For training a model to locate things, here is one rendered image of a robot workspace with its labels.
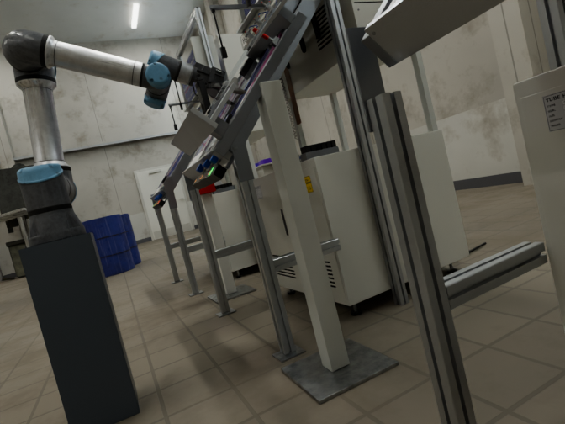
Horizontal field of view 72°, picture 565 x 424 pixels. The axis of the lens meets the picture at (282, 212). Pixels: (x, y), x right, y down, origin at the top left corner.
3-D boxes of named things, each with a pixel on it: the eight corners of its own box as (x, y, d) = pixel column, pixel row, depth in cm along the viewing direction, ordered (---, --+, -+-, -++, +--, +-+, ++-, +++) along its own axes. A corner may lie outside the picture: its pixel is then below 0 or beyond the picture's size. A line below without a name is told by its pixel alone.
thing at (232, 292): (218, 304, 219) (182, 168, 215) (207, 298, 241) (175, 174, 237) (256, 290, 229) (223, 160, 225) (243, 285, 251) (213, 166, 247)
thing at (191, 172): (236, 156, 131) (218, 145, 128) (195, 181, 191) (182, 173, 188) (238, 153, 131) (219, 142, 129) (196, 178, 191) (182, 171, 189)
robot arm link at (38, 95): (29, 211, 120) (-1, 33, 119) (42, 212, 134) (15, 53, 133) (73, 205, 124) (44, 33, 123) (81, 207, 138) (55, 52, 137)
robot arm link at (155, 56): (144, 75, 142) (150, 53, 143) (174, 86, 146) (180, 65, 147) (145, 67, 135) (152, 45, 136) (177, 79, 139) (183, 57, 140)
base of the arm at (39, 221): (24, 248, 107) (14, 213, 107) (34, 246, 121) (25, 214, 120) (85, 233, 113) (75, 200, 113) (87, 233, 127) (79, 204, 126)
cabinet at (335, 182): (353, 322, 144) (313, 157, 140) (277, 295, 207) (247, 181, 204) (472, 268, 171) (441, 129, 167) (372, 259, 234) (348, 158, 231)
